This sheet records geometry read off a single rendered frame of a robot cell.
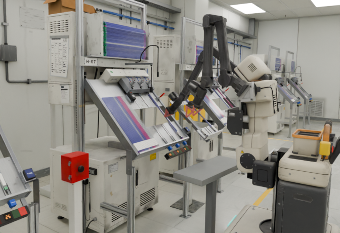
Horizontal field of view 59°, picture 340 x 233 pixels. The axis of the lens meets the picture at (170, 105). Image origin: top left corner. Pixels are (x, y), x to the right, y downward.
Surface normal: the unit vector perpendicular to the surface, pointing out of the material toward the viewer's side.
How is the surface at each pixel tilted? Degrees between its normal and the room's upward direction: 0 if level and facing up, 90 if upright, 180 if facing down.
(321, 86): 90
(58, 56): 92
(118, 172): 90
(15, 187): 46
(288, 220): 90
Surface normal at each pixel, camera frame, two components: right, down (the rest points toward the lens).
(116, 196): 0.83, 0.07
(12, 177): 0.62, -0.63
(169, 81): -0.55, 0.07
